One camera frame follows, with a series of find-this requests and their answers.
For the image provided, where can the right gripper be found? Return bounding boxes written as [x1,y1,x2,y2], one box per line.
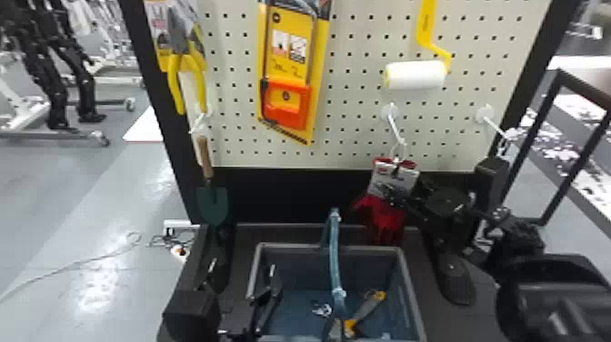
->
[378,182,479,241]

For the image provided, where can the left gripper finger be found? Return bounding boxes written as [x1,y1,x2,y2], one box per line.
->
[248,276,285,337]

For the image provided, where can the red gloves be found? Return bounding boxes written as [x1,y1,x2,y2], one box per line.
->
[352,156,422,247]

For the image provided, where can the blue basket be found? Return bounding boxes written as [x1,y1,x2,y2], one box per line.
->
[245,206,429,342]

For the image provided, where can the white pegboard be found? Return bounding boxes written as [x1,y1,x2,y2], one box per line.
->
[118,0,584,307]

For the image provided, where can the green garden trowel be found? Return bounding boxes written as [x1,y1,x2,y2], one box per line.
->
[193,135,231,228]

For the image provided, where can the white power strip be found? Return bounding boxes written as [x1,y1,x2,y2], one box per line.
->
[161,217,201,263]

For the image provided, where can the yellow paint roller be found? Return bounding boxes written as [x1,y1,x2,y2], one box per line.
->
[381,0,454,92]

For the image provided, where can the orange saw on yellow card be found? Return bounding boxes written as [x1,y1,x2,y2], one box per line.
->
[255,0,334,146]

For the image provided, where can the black side table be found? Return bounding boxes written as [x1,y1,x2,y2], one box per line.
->
[496,54,611,228]

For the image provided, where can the yellow pliers on card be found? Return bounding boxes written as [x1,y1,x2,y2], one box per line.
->
[143,0,212,116]

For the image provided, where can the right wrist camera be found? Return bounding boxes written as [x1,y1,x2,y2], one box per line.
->
[473,156,511,214]

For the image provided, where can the orange handled pliers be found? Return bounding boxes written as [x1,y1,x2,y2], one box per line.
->
[342,287,387,338]

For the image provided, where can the white cable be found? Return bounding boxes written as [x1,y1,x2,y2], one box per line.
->
[0,230,165,305]

